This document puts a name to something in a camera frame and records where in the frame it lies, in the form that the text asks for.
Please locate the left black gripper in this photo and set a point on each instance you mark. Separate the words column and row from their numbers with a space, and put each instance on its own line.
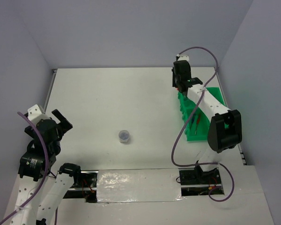
column 64, row 124

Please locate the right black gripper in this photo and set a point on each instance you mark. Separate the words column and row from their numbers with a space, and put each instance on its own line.
column 173, row 82

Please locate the red gel pen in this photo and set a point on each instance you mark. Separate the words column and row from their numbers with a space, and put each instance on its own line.
column 197, row 123

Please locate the blue gel pen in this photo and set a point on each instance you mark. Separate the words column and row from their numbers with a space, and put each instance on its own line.
column 192, row 121

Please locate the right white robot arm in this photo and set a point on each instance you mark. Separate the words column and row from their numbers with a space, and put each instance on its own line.
column 225, row 125

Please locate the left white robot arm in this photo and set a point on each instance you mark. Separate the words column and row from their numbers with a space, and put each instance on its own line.
column 33, row 208

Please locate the green divided plastic tray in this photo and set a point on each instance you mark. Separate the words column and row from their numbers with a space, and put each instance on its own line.
column 187, row 106

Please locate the clear jar of pins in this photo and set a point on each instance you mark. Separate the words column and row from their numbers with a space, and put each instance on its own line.
column 124, row 136

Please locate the silver tape sheet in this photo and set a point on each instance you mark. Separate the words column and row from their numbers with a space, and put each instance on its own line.
column 135, row 186

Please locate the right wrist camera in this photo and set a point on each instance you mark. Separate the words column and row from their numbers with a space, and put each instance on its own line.
column 180, row 57

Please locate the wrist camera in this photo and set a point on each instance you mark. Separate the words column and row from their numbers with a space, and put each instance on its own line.
column 180, row 57
column 36, row 113

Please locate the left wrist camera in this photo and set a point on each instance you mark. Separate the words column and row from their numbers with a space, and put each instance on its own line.
column 36, row 113

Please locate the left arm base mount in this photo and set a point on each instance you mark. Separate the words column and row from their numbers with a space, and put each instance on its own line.
column 84, row 185

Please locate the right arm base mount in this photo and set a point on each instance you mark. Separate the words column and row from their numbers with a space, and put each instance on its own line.
column 195, row 182

